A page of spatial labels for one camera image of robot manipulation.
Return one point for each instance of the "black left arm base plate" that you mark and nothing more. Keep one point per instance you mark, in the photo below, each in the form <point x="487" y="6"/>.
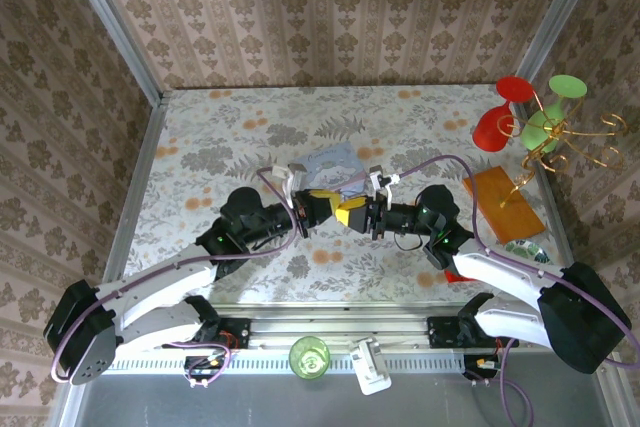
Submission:
<point x="237" y="332"/>

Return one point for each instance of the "grey metal bench panel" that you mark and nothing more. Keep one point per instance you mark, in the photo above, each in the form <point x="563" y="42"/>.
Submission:
<point x="250" y="407"/>

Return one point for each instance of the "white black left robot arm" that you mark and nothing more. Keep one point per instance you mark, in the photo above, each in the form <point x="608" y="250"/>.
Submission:
<point x="160" y="277"/>

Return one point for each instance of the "white plastic bracket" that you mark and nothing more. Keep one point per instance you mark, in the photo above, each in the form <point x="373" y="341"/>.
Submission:
<point x="370" y="367"/>

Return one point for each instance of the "aluminium side rail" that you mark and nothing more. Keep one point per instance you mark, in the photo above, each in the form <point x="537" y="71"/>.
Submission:
<point x="559" y="232"/>
<point x="137" y="187"/>

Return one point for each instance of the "black power connector box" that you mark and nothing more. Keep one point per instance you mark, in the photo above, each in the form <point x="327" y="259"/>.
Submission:
<point x="480" y="366"/>
<point x="205" y="366"/>

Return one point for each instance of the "floral patterned table cover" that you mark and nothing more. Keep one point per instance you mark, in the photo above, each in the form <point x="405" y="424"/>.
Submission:
<point x="300" y="117"/>

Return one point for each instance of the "green transparent cup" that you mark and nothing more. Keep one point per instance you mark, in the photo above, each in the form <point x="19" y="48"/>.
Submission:
<point x="309" y="359"/>

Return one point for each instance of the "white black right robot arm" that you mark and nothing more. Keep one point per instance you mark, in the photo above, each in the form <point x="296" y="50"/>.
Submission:
<point x="500" y="272"/>

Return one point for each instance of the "aluminium front rail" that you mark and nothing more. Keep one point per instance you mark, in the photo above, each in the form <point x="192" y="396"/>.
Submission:
<point x="340" y="322"/>

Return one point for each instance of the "red yellow packet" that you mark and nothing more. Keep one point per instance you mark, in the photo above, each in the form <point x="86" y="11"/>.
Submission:
<point x="452" y="277"/>

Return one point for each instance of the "red plastic wine glass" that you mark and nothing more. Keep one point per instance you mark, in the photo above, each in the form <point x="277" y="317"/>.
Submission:
<point x="492" y="129"/>

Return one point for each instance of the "green plastic wine glass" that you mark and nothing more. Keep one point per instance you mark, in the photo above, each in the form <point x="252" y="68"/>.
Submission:
<point x="542" y="132"/>

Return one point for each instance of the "aluminium frame post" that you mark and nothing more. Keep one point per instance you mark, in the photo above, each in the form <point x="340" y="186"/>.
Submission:
<point x="115" y="22"/>
<point x="561" y="12"/>

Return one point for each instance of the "blue cartoon tin box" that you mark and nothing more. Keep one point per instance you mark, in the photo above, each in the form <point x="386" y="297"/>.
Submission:
<point x="335" y="162"/>

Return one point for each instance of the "leaf print bowl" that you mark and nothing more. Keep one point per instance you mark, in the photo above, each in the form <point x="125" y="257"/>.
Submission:
<point x="525" y="249"/>

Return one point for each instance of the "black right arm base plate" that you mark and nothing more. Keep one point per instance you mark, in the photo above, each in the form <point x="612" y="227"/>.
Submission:
<point x="442" y="332"/>

